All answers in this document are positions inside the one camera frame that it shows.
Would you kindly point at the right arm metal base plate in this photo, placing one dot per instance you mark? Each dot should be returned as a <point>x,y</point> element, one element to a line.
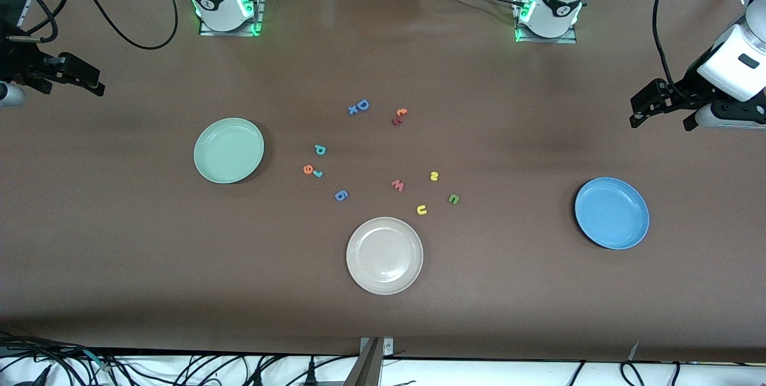
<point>258,15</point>

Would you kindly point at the teal foam letter p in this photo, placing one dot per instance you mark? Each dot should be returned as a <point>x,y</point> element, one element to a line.
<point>322,152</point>

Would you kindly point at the aluminium table bracket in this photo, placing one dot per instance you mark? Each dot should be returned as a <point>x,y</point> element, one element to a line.
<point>371,365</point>

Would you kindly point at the blue foam letter g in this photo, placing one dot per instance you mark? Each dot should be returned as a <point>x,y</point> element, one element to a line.
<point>345,197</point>

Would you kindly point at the beige plate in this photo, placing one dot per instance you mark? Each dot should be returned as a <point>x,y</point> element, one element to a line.
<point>384,255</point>

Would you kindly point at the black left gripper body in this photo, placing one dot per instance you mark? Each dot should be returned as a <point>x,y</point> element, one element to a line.
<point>690,89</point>

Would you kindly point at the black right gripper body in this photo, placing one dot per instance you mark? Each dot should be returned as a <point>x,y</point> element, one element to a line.
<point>12,61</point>

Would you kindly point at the blue foam letter D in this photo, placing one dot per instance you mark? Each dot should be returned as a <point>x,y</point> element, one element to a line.
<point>359,105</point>

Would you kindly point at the blue plate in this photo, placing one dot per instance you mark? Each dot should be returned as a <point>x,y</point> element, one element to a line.
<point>611,213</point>

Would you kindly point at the grey tape scrap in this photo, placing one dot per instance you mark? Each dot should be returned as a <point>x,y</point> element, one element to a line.
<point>635,350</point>

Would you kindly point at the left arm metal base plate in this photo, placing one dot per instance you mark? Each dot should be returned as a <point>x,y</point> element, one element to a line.
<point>547,40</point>

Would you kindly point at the pink foam letter w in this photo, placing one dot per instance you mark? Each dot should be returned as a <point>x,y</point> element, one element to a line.
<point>397,185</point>

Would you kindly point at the black plug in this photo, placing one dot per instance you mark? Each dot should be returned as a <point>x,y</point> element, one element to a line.
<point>310,374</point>
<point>40,376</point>

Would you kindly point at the light green plate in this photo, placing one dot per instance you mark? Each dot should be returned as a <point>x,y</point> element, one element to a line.
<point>228,151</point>

